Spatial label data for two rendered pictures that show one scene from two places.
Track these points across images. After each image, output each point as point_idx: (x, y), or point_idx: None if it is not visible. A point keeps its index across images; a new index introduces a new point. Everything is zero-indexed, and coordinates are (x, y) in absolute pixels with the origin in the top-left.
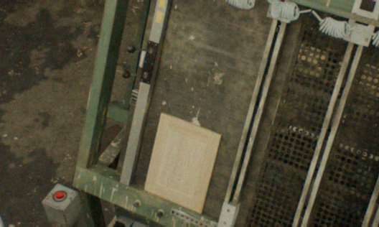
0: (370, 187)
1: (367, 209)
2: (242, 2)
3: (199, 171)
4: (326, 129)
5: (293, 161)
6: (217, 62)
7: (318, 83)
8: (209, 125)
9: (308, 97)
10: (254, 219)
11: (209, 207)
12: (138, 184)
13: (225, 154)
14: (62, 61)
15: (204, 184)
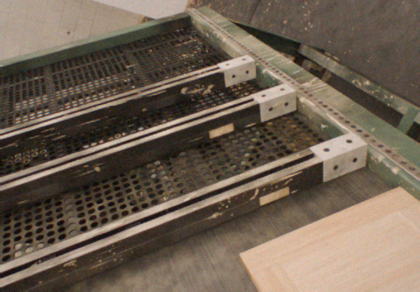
0: (151, 114)
1: (163, 88)
2: None
3: (341, 236)
4: (99, 153)
5: (186, 167)
6: None
7: (52, 215)
8: (245, 289)
9: (80, 211)
10: (310, 146)
11: (376, 190)
12: None
13: (268, 230)
14: None
15: (349, 213)
